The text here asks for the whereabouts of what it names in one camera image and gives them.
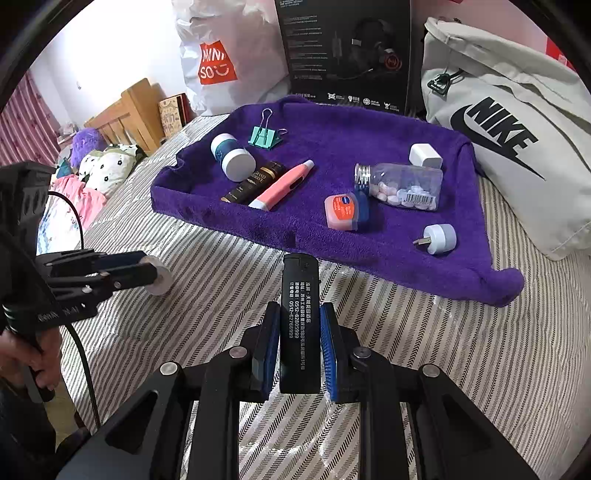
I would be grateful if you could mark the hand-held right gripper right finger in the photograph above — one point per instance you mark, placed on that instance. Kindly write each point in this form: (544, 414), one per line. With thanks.
(330, 350)

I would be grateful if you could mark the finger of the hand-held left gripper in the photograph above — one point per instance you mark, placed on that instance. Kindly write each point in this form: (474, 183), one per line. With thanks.
(101, 262)
(115, 282)

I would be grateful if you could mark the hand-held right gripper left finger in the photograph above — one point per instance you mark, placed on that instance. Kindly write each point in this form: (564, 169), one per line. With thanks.
(270, 350)

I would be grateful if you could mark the long black box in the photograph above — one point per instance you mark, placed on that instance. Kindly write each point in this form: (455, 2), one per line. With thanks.
(298, 323)

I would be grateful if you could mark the small white round container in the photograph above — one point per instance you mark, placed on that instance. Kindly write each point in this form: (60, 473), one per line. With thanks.
(158, 278)

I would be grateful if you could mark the pink jar with blue lid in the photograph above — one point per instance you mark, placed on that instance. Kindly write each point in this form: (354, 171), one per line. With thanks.
(344, 212)

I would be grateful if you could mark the round lavender plug adapter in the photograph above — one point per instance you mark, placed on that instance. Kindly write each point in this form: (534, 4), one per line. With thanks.
(441, 238)

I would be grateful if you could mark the pink pen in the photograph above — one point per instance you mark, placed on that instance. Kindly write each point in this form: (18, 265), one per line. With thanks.
(281, 187)

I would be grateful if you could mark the white and blue cylinder container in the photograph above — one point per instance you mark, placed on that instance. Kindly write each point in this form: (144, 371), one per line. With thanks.
(231, 154)

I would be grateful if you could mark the dark brown tube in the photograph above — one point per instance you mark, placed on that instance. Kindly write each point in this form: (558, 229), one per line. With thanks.
(254, 182)

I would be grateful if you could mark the clear pill bottle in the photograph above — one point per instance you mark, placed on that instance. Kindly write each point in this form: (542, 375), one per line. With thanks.
(406, 187)

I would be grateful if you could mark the grey shoulder bag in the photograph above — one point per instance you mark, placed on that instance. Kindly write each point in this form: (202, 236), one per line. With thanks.
(554, 198)

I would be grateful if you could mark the person's left hand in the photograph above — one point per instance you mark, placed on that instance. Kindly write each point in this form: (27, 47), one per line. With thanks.
(46, 364)

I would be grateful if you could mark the pink cloth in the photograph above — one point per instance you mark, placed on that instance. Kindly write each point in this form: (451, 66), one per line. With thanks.
(78, 194)

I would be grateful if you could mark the pink striped curtain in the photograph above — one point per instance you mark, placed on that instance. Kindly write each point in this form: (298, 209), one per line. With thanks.
(27, 129)

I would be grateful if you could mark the floral pillow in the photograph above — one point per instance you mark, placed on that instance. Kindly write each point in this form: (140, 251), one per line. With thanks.
(111, 166)

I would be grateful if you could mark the purple plush toy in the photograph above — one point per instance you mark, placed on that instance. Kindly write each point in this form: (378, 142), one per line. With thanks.
(87, 141)

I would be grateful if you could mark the striped bed sheet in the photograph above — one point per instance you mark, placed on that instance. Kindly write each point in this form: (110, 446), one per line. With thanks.
(438, 346)

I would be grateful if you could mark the wooden headboard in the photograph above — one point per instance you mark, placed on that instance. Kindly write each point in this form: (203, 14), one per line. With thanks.
(134, 106)

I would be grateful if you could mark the brown patterned book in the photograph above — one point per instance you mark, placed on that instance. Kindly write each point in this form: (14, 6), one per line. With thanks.
(173, 113)

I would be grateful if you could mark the dark clothing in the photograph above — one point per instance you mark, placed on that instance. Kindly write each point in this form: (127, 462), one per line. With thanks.
(27, 438)

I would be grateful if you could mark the purple towel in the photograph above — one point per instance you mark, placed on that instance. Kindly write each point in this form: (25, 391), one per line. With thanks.
(323, 152)

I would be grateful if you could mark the teal binder clip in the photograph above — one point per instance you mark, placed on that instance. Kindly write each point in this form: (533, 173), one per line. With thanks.
(265, 138)

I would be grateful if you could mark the white square charger plug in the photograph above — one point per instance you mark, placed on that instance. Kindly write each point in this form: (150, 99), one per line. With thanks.
(425, 156)

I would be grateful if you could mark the white shopping bag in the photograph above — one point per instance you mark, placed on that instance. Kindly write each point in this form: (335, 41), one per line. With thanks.
(231, 37)

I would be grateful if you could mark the black headset box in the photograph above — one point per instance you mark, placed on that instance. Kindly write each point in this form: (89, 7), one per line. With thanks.
(314, 46)

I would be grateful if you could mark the red box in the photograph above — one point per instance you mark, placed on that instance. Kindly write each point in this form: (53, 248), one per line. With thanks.
(561, 53)

